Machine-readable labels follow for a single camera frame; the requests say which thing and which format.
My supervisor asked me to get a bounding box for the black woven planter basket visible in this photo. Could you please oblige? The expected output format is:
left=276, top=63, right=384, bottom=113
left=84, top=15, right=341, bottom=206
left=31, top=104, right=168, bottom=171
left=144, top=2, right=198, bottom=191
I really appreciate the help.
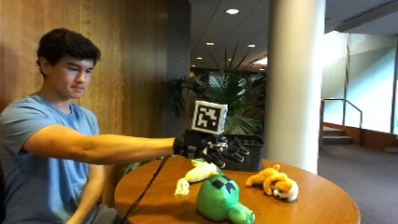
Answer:
left=219, top=133, right=265, bottom=173

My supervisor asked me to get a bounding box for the white marker cube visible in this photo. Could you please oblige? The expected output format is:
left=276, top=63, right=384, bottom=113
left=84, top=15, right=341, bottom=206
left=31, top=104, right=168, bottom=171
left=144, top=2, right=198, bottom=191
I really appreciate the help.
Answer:
left=191, top=100, right=229, bottom=136

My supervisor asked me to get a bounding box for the green blocky plush toy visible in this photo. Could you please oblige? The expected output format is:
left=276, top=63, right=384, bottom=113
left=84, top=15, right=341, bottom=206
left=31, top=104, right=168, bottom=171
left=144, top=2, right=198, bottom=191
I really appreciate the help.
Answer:
left=196, top=173, right=256, bottom=224

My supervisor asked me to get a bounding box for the orange and white plush dog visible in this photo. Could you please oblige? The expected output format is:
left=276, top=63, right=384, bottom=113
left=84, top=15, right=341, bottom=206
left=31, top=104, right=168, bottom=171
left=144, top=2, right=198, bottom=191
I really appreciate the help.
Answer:
left=245, top=163, right=300, bottom=203

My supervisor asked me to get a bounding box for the green palm plant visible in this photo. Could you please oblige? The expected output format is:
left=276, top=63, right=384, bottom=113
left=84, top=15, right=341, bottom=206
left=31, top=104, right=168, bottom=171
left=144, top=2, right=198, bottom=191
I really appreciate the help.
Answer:
left=163, top=43, right=269, bottom=136

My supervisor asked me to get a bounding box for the white round column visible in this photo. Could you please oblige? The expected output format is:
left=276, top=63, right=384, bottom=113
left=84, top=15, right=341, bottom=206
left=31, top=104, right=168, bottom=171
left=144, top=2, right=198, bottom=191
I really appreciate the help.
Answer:
left=264, top=0, right=328, bottom=175

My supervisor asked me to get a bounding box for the metal stair handrail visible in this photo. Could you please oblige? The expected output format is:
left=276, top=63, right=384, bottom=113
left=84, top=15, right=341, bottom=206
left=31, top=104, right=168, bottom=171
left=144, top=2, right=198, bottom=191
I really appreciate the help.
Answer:
left=319, top=97, right=365, bottom=147

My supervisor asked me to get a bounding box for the the person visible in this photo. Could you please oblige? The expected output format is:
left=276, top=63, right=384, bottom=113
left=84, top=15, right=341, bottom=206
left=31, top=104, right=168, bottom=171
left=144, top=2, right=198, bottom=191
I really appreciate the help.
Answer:
left=0, top=27, right=178, bottom=224

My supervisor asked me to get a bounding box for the black glove cable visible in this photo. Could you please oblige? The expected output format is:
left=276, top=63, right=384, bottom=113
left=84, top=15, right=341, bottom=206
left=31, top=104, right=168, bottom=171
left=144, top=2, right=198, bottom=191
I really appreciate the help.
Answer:
left=118, top=155, right=172, bottom=224

